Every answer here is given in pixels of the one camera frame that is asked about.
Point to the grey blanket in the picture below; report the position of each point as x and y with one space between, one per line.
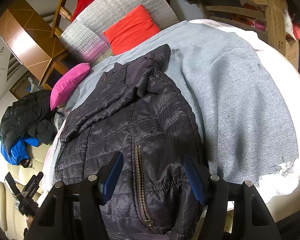
235 92

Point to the cardboard box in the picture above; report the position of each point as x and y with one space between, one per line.
291 51

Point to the silver foil insulation mat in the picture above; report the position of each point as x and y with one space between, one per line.
110 10

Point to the dark quilted jacket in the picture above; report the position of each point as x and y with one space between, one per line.
150 120

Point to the red pillow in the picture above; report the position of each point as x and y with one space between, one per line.
132 30

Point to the black down jacket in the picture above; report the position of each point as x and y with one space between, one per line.
22 115

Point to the blue jacket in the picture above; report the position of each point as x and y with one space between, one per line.
13 152

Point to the wooden cabinet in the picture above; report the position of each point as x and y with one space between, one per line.
30 37

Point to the pink pillow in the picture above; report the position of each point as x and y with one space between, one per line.
68 85

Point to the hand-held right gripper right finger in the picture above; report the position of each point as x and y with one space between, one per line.
195 180

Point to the beige leather sofa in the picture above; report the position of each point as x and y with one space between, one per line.
37 157

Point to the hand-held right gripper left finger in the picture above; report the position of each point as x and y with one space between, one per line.
112 177

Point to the wooden table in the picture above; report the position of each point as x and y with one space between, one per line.
270 10

